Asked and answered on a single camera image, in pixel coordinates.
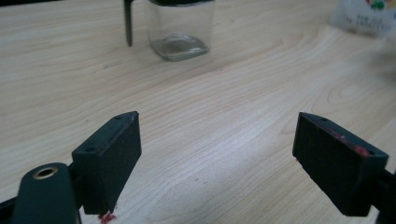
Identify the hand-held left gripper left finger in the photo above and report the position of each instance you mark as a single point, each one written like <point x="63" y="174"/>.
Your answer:
<point x="107" y="165"/>

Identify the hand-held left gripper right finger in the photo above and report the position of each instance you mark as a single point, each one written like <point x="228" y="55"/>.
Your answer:
<point x="336" y="168"/>

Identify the glass jar with black lid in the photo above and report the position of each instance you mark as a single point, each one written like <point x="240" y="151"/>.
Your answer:
<point x="180" y="34"/>

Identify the white and blue pouch bag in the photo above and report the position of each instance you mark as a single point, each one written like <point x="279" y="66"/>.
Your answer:
<point x="364" y="18"/>

